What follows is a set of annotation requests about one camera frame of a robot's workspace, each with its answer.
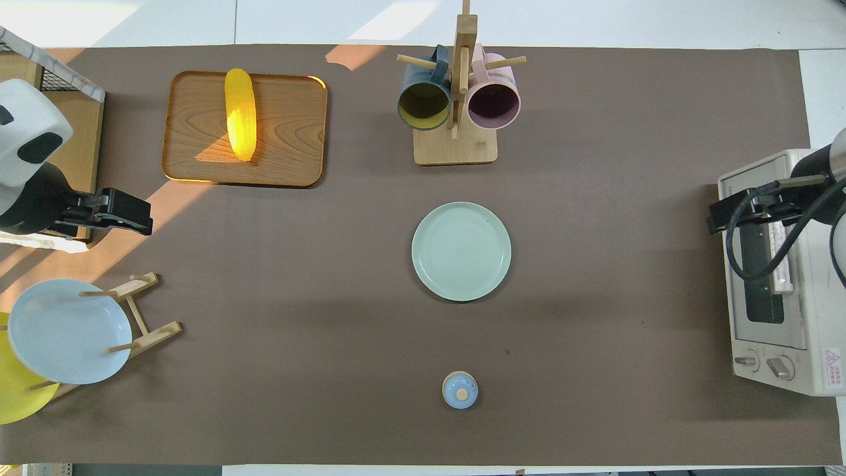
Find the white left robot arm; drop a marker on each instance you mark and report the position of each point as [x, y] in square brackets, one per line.
[26, 145]

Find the wooden serving tray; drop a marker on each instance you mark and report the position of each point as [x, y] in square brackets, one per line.
[291, 145]

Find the red warning sticker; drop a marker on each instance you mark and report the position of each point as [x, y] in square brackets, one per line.
[831, 369]

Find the dark teal mug yellow inside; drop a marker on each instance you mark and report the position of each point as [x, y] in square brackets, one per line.
[423, 106]

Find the wooden shelf with mesh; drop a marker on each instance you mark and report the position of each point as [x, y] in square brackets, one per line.
[76, 132]

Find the yellow plate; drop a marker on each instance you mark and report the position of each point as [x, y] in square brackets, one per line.
[16, 396]

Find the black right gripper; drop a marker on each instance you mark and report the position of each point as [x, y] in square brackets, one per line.
[780, 195]

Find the silver oven knob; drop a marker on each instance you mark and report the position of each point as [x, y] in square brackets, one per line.
[747, 361]
[781, 367]

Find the wooden plate rack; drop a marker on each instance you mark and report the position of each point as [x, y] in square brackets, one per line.
[155, 334]

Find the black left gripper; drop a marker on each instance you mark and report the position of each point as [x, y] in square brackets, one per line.
[79, 213]

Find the brown table mat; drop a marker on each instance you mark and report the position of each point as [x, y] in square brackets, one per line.
[330, 297]

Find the white toaster oven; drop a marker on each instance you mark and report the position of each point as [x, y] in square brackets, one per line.
[823, 311]

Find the pink mug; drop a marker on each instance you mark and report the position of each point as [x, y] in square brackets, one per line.
[494, 104]

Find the yellow corn cob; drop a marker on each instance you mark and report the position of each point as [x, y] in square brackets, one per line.
[240, 116]

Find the small blue jar wooden knob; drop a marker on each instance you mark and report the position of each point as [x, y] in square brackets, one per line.
[459, 391]

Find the pale green plate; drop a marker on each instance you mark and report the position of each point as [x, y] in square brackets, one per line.
[461, 251]

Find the light blue plate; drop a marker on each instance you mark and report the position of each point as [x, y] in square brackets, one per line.
[66, 330]

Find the wooden mug tree stand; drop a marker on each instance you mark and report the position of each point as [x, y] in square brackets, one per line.
[456, 149]

